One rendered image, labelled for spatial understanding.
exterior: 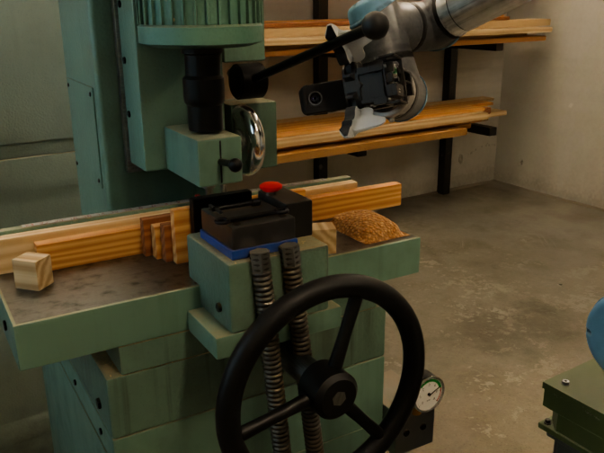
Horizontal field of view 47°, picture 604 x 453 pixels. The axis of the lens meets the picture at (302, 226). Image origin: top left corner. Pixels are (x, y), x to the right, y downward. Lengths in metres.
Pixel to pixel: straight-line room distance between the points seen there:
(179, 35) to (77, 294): 0.36
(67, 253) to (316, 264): 0.36
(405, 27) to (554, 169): 3.61
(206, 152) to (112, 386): 0.34
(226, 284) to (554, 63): 4.07
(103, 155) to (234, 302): 0.46
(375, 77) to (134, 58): 0.36
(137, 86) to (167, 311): 0.37
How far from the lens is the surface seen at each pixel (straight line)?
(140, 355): 0.93
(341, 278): 0.79
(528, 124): 4.90
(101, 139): 1.20
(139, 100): 1.10
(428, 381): 1.13
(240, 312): 0.85
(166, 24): 0.97
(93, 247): 1.03
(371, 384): 1.15
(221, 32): 0.95
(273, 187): 0.91
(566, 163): 4.75
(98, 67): 1.18
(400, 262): 1.09
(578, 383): 1.28
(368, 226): 1.08
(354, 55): 1.03
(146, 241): 1.03
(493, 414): 2.35
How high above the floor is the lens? 1.26
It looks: 18 degrees down
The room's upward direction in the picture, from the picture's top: straight up
